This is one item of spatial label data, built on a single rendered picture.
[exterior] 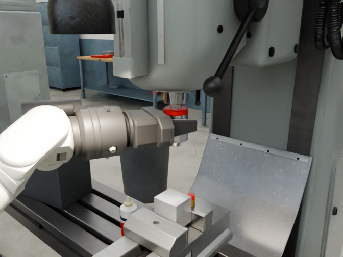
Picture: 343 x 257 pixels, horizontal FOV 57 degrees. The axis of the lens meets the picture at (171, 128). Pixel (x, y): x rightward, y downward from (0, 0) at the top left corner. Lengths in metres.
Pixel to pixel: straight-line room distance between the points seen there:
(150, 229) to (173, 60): 0.33
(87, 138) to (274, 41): 0.38
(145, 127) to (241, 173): 0.48
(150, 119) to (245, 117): 0.46
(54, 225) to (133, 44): 0.56
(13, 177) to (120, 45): 0.24
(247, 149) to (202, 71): 0.49
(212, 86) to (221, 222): 0.40
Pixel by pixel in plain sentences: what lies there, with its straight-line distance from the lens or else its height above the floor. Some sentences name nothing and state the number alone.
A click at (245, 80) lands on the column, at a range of 0.93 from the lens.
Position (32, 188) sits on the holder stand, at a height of 0.97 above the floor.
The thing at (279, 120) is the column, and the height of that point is 1.17.
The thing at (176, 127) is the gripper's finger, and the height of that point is 1.24.
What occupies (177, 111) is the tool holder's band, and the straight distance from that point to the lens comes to 0.57.
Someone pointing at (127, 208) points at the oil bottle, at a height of 1.02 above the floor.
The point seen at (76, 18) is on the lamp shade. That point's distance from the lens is 0.35.
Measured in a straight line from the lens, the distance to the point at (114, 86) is 6.76.
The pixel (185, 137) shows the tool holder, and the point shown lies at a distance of 0.60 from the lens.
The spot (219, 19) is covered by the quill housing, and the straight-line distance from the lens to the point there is 0.51.
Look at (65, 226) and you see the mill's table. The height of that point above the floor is 0.93.
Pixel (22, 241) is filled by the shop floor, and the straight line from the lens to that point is 2.55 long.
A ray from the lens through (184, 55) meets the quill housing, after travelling 0.47.
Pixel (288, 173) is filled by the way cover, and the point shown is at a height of 1.04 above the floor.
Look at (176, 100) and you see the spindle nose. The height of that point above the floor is 1.29.
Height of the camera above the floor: 1.41
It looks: 17 degrees down
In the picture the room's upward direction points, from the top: straight up
